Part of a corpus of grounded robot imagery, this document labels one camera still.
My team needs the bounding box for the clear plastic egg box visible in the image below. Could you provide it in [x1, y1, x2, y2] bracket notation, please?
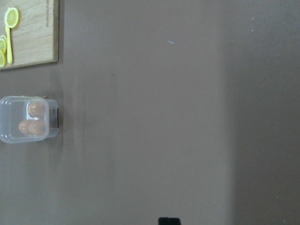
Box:
[0, 96, 59, 143]

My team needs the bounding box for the brown egg in box near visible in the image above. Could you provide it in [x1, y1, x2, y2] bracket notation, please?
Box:
[28, 120, 45, 136]

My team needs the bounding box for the brown egg in box far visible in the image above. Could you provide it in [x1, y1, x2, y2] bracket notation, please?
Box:
[28, 102, 46, 118]

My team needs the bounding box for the lemon slice single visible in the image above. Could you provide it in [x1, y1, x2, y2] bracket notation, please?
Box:
[4, 7, 20, 29]

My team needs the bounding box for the yellow plastic knife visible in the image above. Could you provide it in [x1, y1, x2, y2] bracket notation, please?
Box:
[5, 26, 13, 64]

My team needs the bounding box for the brown egg in box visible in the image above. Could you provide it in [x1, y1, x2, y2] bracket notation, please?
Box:
[28, 102, 46, 118]
[28, 120, 45, 136]

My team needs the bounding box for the wooden cutting board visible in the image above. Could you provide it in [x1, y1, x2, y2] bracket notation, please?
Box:
[0, 0, 60, 70]

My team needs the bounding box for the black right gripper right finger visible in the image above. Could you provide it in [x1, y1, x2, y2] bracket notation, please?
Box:
[169, 217, 181, 225]

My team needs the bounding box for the brown egg from bowl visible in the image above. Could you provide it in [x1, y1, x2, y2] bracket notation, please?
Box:
[19, 120, 31, 135]

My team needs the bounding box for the lemon slice upper pair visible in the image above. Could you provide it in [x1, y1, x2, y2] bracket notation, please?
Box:
[0, 35, 7, 54]

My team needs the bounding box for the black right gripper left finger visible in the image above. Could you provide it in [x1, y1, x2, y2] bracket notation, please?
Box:
[158, 217, 169, 225]

